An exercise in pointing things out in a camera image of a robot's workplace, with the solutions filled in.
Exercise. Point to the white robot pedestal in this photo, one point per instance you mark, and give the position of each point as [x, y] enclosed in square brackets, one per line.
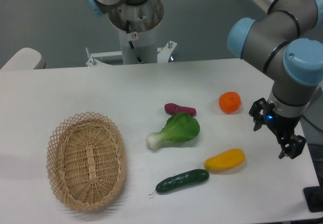
[136, 48]

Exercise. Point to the yellow mango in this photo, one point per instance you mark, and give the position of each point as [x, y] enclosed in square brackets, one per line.
[225, 160]

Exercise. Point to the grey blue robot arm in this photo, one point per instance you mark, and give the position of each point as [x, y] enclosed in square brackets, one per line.
[274, 46]

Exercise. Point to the woven wicker basket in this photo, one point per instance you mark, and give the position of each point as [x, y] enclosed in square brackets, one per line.
[86, 161]

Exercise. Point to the purple sweet potato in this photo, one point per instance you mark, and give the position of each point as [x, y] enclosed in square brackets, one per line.
[172, 109]

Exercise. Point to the orange tangerine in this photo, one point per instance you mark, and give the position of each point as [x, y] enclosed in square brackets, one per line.
[229, 102]

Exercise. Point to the black device at table edge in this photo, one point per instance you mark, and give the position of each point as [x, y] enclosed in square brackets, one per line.
[313, 197]

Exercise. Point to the green cucumber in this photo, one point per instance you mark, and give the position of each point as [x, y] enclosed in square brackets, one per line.
[182, 180]

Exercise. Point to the green bok choy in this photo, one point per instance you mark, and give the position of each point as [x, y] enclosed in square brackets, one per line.
[180, 127]

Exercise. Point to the white chair armrest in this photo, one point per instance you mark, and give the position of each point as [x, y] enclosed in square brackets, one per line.
[25, 59]

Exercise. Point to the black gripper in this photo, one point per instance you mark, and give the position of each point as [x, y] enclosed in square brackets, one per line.
[283, 127]

